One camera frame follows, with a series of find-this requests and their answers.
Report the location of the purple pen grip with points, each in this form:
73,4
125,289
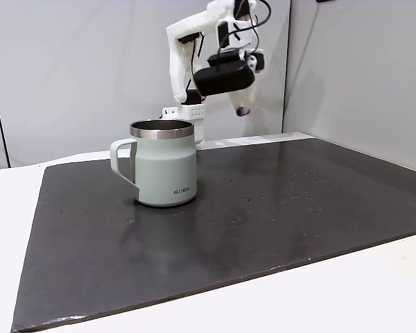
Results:
243,111

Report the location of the pale green steel mug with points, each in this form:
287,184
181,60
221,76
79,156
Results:
164,166

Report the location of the dark grey table mat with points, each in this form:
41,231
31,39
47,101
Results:
229,222

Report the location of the black oval camera box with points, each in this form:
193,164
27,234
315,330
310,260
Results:
225,79

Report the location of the black object on wall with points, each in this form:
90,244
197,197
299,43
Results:
325,1

